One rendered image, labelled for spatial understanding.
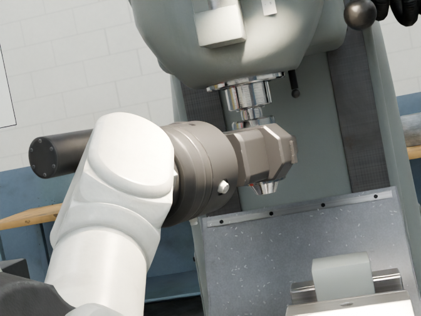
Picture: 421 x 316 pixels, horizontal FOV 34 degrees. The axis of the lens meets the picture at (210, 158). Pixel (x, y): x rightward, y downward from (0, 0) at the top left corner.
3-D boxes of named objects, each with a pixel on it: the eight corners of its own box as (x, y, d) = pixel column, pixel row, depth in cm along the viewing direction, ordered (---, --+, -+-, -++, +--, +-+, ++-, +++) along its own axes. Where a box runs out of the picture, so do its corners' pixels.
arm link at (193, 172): (230, 162, 58) (143, 185, 49) (180, 255, 63) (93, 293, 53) (140, 89, 62) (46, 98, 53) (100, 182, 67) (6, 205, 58)
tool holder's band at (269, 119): (269, 124, 76) (268, 115, 76) (280, 123, 72) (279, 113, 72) (228, 131, 76) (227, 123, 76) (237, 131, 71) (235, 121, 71)
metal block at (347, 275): (379, 318, 71) (369, 261, 70) (321, 326, 72) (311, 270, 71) (376, 303, 76) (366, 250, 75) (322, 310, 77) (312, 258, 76)
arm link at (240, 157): (287, 101, 67) (220, 112, 58) (305, 197, 68) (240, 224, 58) (187, 121, 75) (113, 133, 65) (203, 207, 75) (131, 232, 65)
